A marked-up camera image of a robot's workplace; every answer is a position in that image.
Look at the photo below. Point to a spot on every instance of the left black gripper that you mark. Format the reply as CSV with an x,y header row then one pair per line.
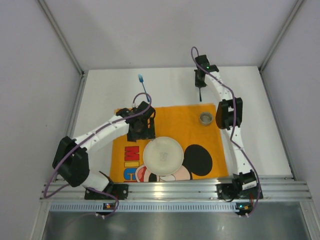
x,y
141,135

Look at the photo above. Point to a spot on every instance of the right aluminium frame post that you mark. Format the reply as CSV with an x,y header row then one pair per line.
x,y
297,6

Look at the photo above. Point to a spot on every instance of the aluminium mounting rail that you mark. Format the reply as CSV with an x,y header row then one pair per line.
x,y
274,189

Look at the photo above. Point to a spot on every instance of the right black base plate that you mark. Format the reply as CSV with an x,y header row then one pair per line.
x,y
228,193

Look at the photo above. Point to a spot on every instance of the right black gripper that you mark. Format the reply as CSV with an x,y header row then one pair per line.
x,y
200,83

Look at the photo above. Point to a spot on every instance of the left aluminium frame post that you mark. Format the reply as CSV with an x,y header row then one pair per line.
x,y
58,32

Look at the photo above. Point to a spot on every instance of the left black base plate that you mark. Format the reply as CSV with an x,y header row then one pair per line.
x,y
118,190

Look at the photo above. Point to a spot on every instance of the aluminium frame post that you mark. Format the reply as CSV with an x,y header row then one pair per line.
x,y
58,32
297,6

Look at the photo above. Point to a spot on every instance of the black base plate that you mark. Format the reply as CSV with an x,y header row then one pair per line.
x,y
228,193
118,190

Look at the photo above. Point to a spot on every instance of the perforated grey cable duct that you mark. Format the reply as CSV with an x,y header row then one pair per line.
x,y
135,207

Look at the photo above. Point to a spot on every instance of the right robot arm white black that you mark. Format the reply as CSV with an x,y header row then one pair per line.
x,y
228,118

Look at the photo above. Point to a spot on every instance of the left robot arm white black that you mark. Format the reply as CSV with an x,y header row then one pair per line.
x,y
71,160

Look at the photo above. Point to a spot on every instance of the cream round plate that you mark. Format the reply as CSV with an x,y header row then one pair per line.
x,y
163,156

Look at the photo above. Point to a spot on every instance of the small grey metal cup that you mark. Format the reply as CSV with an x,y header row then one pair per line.
x,y
205,118

